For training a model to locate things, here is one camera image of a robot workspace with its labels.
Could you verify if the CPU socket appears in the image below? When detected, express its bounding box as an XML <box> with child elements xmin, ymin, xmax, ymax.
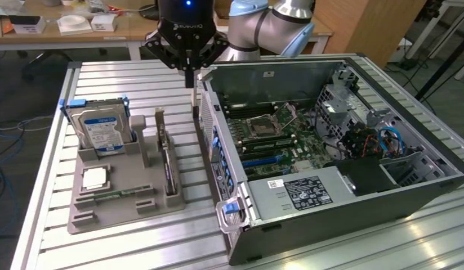
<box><xmin>247</xmin><ymin>115</ymin><xmax>282</xmax><ymax>136</ymax></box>

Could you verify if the black office chair base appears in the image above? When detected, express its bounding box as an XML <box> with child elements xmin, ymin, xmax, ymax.
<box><xmin>18</xmin><ymin>49</ymin><xmax>74</xmax><ymax>82</ymax></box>

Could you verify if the small white labelled box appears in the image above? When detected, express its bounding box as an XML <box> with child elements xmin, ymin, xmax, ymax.
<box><xmin>91</xmin><ymin>14</ymin><xmax>119</xmax><ymax>32</ymax></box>

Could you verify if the metal socket cover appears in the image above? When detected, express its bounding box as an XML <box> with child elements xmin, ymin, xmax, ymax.
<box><xmin>273</xmin><ymin>101</ymin><xmax>299</xmax><ymax>124</ymax></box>

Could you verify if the wooden cabinet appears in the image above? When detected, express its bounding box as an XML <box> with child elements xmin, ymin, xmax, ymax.
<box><xmin>314</xmin><ymin>0</ymin><xmax>431</xmax><ymax>68</ymax></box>

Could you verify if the grey parts rack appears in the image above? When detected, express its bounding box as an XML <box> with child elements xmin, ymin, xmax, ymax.
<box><xmin>67</xmin><ymin>114</ymin><xmax>189</xmax><ymax>236</ymax></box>

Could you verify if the white box with black lid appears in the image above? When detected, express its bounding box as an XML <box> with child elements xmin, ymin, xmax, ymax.
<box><xmin>10</xmin><ymin>15</ymin><xmax>47</xmax><ymax>34</ymax></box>

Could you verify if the black tripod pole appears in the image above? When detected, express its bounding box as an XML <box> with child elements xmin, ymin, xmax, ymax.
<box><xmin>414</xmin><ymin>0</ymin><xmax>464</xmax><ymax>102</ymax></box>

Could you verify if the black RAM stick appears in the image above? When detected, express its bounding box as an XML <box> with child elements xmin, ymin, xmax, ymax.
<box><xmin>242</xmin><ymin>139</ymin><xmax>294</xmax><ymax>152</ymax></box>

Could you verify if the blue floor cable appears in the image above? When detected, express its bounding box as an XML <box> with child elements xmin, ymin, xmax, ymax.
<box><xmin>0</xmin><ymin>123</ymin><xmax>26</xmax><ymax>240</ymax></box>

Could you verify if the silver CPU chip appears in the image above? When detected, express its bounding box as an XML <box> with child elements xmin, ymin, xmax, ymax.
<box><xmin>83</xmin><ymin>168</ymin><xmax>110</xmax><ymax>191</ymax></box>

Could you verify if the black round lamp base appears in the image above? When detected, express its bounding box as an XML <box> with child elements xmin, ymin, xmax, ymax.
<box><xmin>138</xmin><ymin>0</ymin><xmax>162</xmax><ymax>21</ymax></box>

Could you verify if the blue expansion slot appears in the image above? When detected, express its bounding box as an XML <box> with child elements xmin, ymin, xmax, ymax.
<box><xmin>242</xmin><ymin>156</ymin><xmax>285</xmax><ymax>167</ymax></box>

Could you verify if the open black PC case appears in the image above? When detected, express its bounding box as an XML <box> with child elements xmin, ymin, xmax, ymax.
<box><xmin>190</xmin><ymin>52</ymin><xmax>464</xmax><ymax>267</ymax></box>

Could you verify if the grey latch with blue tab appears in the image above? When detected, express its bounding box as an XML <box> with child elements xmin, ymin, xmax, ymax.
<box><xmin>215</xmin><ymin>196</ymin><xmax>253</xmax><ymax>233</ymax></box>

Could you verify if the metal disk bay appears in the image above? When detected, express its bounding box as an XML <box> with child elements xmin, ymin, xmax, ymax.
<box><xmin>378</xmin><ymin>150</ymin><xmax>447</xmax><ymax>188</ymax></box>

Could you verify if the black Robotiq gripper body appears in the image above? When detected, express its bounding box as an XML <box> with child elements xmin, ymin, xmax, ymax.
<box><xmin>159</xmin><ymin>0</ymin><xmax>218</xmax><ymax>71</ymax></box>

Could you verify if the perforated metal drive cage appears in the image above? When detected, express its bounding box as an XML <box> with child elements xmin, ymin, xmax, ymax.
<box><xmin>314</xmin><ymin>83</ymin><xmax>369</xmax><ymax>136</ymax></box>

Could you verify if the grey power supply unit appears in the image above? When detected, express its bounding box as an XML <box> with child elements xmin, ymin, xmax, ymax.
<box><xmin>239</xmin><ymin>165</ymin><xmax>357</xmax><ymax>222</ymax></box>

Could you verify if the red wire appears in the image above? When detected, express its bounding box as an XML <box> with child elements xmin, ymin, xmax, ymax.
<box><xmin>362</xmin><ymin>132</ymin><xmax>379</xmax><ymax>158</ymax></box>

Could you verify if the green RAM stick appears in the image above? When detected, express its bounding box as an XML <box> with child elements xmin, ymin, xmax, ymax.
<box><xmin>92</xmin><ymin>187</ymin><xmax>142</xmax><ymax>199</ymax></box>

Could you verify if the black graphics card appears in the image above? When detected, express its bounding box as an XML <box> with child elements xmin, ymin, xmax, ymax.
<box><xmin>154</xmin><ymin>107</ymin><xmax>181</xmax><ymax>197</ymax></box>

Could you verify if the blue SATA wire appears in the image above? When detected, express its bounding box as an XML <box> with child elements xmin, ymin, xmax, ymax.
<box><xmin>378</xmin><ymin>126</ymin><xmax>409</xmax><ymax>157</ymax></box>

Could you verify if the green motherboard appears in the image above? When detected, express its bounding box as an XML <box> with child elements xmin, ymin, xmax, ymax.
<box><xmin>221</xmin><ymin>98</ymin><xmax>331</xmax><ymax>181</ymax></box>

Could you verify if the hard disk with blue caddy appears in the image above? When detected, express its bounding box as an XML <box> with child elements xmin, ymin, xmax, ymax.
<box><xmin>59</xmin><ymin>94</ymin><xmax>134</xmax><ymax>157</ymax></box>

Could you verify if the long wooden desk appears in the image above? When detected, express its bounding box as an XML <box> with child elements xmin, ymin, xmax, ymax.
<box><xmin>0</xmin><ymin>0</ymin><xmax>335</xmax><ymax>61</ymax></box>

